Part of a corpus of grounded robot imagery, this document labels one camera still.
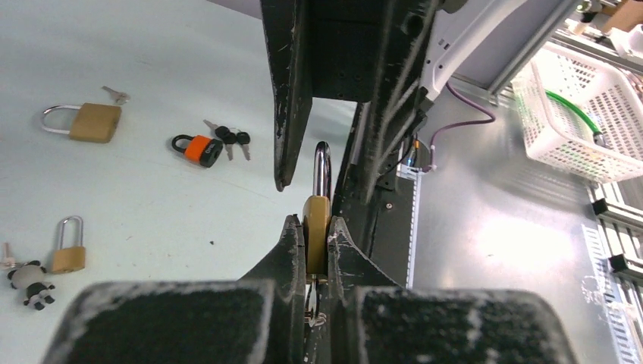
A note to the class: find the small brass padlock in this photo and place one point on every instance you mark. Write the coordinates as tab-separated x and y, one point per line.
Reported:
72	258
317	215

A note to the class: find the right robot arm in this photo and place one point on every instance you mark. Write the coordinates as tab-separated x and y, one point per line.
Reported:
459	28

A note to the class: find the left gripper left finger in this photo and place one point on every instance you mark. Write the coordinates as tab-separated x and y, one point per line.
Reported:
258	318

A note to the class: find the black keys bunch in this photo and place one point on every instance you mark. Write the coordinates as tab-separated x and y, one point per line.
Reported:
230	138

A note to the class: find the orange black padlock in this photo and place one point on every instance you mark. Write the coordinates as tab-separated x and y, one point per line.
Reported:
198	149

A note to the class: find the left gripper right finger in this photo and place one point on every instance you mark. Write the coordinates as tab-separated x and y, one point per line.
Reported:
374	320

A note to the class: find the large brass padlock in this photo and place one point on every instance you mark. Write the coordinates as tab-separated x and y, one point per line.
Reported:
95	123

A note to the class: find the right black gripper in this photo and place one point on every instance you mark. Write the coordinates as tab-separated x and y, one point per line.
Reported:
356	51

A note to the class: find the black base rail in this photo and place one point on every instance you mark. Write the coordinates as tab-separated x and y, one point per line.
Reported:
382	228

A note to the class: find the right circuit board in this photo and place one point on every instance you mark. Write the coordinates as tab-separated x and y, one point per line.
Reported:
415	161

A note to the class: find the white plastic basket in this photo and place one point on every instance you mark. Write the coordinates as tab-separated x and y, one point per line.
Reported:
579	115

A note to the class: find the silver key of large padlock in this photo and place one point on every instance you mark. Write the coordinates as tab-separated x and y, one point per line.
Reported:
119	98

